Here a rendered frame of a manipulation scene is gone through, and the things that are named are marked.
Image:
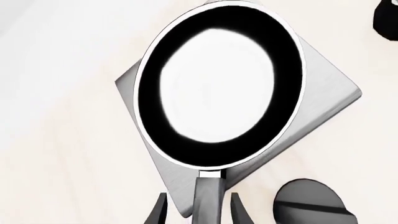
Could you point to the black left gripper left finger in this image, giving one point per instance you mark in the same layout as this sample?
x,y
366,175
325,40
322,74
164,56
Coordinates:
x,y
158,210

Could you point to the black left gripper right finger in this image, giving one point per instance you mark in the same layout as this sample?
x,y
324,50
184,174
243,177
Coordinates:
x,y
238,211

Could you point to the round black stove knob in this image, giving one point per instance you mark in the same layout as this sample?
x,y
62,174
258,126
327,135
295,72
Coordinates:
x,y
308,203

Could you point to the black frying pan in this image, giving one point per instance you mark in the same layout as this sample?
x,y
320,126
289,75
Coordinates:
x,y
217,88

